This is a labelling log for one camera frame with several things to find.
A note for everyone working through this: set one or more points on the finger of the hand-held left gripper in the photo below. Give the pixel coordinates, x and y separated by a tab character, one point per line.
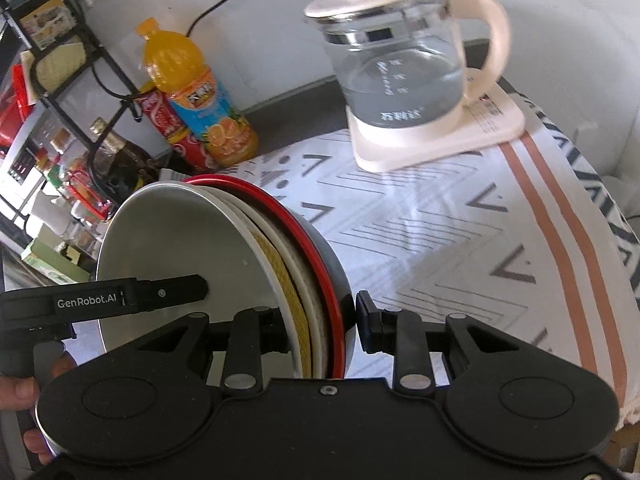
165	292

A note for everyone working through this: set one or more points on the pale green bowl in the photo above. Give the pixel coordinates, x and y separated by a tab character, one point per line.
190	240

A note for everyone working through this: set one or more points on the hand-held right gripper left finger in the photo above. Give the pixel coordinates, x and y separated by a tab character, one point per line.
272	335

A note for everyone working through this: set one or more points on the green box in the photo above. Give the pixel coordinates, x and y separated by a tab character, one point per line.
55	260

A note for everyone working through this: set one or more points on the cream kettle base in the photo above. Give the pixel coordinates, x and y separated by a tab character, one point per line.
450	145

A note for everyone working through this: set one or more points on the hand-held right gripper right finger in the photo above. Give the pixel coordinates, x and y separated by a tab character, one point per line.
365	321

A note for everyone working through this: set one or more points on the clear container red lid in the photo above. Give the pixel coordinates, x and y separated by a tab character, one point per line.
85	195

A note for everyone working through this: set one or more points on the pale textured sponge pack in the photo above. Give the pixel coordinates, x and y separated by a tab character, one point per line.
60	67

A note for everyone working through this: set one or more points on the person's left hand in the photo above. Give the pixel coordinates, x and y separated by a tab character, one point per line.
17	395

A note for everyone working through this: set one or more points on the colourful printed box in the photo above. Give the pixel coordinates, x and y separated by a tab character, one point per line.
47	22

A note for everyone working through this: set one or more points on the yellow patterned bowl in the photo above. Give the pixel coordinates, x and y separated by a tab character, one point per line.
296	310

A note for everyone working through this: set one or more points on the glass kettle cream lid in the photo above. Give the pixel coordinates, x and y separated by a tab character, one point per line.
400	80

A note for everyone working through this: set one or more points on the orange juice bottle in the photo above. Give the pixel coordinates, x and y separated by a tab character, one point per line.
200	95

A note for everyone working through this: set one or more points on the patterned white cloth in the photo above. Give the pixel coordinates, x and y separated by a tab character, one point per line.
425	240

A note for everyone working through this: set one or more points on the dark sauce bottle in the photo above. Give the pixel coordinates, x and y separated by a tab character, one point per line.
120	160

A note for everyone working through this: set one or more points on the red plastic item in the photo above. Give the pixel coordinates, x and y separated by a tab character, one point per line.
12	110

